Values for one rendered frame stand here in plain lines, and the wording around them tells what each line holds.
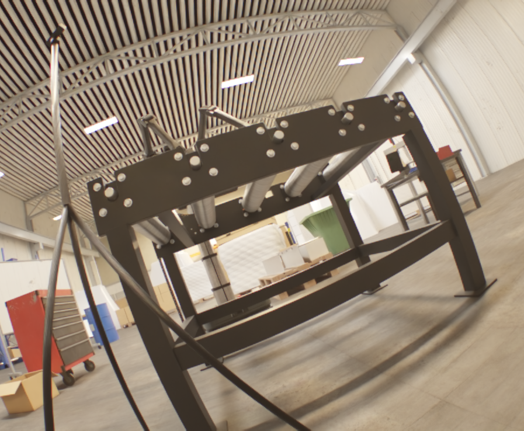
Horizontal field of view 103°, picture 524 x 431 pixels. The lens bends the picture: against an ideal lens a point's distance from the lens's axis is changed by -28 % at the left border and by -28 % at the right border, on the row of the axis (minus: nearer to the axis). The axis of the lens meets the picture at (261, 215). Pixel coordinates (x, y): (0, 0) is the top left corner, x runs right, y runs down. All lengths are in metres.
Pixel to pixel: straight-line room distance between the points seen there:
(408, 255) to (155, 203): 0.89
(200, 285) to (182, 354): 8.98
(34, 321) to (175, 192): 2.35
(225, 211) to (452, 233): 1.33
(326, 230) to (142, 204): 3.56
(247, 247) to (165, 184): 4.28
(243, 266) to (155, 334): 4.43
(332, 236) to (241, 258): 1.77
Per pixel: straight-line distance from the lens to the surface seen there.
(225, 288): 2.33
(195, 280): 9.86
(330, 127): 1.12
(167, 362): 0.92
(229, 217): 1.87
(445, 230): 1.24
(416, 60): 12.81
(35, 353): 3.10
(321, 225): 4.26
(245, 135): 1.01
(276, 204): 1.93
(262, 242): 5.11
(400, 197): 8.27
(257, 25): 11.71
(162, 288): 9.87
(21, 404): 2.62
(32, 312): 3.03
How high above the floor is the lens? 0.48
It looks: 9 degrees up
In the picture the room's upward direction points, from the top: 22 degrees counter-clockwise
